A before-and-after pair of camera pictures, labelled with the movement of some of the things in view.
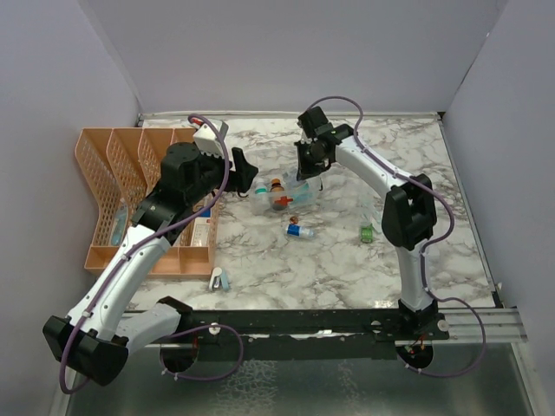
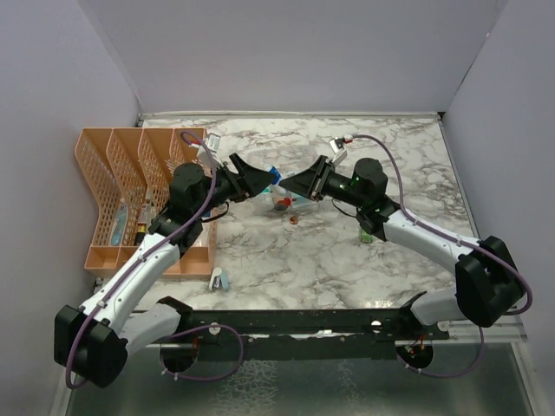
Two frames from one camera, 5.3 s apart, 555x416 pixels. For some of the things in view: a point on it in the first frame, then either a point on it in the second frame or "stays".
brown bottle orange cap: x=277 y=186 to x=283 y=204
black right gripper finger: x=306 y=167 to x=309 y=182
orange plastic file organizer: x=123 y=169 stays
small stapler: x=218 y=280 stays
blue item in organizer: x=120 y=226 stays
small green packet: x=367 y=234 stays
